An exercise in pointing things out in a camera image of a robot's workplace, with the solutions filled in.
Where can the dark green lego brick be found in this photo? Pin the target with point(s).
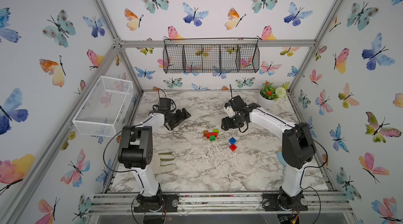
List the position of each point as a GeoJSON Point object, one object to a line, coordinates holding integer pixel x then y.
{"type": "Point", "coordinates": [212, 138]}

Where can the potted artificial plant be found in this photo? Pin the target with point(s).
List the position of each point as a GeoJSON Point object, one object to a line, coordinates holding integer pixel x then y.
{"type": "Point", "coordinates": [269, 94]}

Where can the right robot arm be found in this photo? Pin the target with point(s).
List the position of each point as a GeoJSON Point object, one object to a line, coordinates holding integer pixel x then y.
{"type": "Point", "coordinates": [298, 150]}

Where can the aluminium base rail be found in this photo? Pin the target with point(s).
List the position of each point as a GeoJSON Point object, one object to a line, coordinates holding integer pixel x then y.
{"type": "Point", "coordinates": [324, 202]}

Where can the blue lego brick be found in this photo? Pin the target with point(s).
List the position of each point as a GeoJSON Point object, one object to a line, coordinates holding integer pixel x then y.
{"type": "Point", "coordinates": [232, 141]}

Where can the black wire basket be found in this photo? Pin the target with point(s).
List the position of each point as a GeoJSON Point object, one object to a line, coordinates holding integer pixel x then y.
{"type": "Point", "coordinates": [211, 55]}

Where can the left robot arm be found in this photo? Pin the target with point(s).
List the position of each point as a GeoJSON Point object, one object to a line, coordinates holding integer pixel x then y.
{"type": "Point", "coordinates": [135, 151]}

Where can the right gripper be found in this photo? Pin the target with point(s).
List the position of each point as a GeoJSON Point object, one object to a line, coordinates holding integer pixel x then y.
{"type": "Point", "coordinates": [225, 124]}

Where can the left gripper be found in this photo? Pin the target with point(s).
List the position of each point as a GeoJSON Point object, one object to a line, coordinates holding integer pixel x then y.
{"type": "Point", "coordinates": [180, 117]}

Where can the white mesh basket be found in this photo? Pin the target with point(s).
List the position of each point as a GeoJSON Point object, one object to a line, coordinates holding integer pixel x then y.
{"type": "Point", "coordinates": [104, 107]}

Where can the small red lego brick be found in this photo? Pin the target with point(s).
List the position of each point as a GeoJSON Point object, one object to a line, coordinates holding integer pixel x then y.
{"type": "Point", "coordinates": [233, 147]}

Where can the blue round brush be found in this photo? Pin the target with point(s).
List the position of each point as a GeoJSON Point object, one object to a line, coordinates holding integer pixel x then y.
{"type": "Point", "coordinates": [281, 159]}

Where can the long red lego brick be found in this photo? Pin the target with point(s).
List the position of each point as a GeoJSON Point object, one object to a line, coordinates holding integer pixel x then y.
{"type": "Point", "coordinates": [212, 133]}

